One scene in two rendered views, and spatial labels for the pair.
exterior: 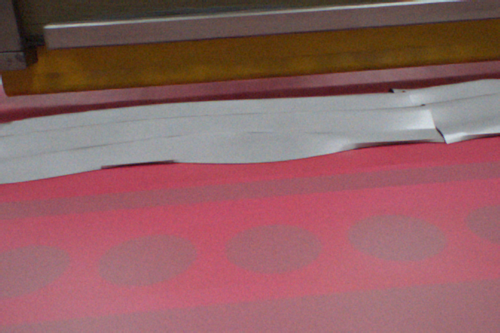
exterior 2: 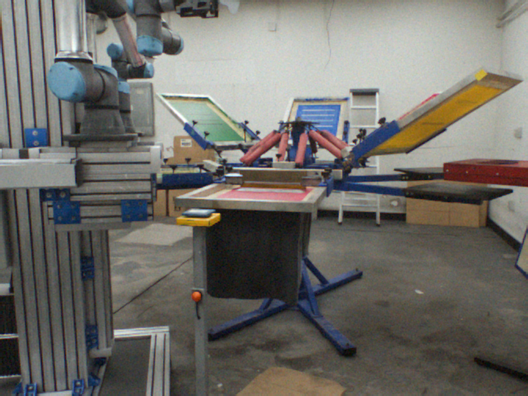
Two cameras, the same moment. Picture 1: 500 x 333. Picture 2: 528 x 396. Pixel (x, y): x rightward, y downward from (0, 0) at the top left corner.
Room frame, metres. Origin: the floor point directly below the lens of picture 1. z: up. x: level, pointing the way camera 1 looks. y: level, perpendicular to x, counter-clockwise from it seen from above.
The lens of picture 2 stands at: (-2.07, -0.70, 1.29)
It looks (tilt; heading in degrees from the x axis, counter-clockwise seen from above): 9 degrees down; 17
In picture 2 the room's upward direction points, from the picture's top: straight up
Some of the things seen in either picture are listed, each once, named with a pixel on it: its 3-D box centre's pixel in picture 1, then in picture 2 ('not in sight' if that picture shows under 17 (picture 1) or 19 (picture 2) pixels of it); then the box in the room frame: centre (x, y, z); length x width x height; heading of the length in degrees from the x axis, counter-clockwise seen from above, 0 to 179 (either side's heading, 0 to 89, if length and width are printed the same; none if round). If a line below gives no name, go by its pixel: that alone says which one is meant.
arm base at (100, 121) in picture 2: not in sight; (102, 119); (-0.65, 0.31, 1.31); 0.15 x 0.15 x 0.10
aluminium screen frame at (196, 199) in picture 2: not in sight; (264, 191); (0.08, -0.07, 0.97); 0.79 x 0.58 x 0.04; 3
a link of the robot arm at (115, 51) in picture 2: not in sight; (118, 52); (0.05, 0.69, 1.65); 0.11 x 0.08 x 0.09; 3
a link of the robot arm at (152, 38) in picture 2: not in sight; (152, 36); (-0.76, 0.04, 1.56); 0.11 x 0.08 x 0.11; 2
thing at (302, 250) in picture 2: not in sight; (303, 243); (0.03, -0.28, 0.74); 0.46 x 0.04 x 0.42; 3
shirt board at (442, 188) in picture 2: not in sight; (383, 188); (0.83, -0.61, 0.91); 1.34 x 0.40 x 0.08; 63
